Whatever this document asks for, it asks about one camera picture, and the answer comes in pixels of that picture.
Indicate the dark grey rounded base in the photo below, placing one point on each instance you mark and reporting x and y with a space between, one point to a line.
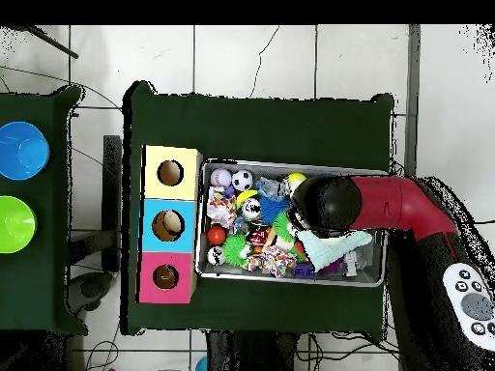
93 288

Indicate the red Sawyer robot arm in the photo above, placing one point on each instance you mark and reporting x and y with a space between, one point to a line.
402 208

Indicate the light blue muslin cloth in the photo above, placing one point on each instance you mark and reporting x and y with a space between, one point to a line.
328 247

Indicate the crushed silver drink can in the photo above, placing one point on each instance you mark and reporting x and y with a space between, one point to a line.
251 208

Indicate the red-orange smooth ball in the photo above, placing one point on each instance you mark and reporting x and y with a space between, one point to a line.
216 235

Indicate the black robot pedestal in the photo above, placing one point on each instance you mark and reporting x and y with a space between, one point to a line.
239 351

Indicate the small white baseball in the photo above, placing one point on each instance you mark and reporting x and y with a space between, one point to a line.
220 178

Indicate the small blue floor ball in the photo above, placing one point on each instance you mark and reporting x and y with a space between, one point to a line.
202 366

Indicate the green plastic bowl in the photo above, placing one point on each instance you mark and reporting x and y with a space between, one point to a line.
15 224

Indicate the white colourful-dotted wrapper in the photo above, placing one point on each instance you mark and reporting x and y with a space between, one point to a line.
220 206

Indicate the wooden box with three holes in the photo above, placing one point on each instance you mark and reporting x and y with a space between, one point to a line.
154 185

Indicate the blue round object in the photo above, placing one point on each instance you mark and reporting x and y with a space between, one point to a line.
23 150

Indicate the small soccer ball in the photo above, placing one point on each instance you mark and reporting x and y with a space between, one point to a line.
242 180

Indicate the green spiky toy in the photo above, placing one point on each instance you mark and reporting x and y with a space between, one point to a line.
234 249

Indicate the dark thin rod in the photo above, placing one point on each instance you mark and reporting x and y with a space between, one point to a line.
58 48

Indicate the colourful crumpled fabric scrunchie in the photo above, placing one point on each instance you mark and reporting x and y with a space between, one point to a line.
270 261

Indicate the blue spiky rubber ball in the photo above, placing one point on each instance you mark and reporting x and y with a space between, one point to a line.
273 208

